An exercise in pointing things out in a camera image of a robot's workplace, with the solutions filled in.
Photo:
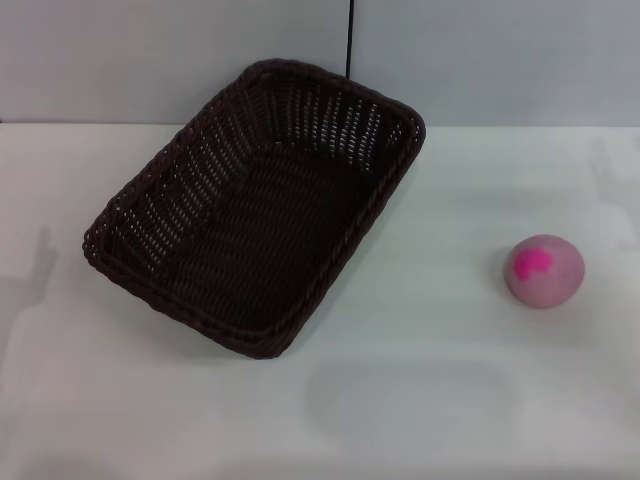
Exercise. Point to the dark brown woven basket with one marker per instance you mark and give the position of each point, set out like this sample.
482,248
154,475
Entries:
260,225

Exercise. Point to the pink grey foam ball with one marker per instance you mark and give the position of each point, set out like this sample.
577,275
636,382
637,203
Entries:
550,280

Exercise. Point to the dark vertical wall strip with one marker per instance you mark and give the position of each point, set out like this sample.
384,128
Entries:
349,35

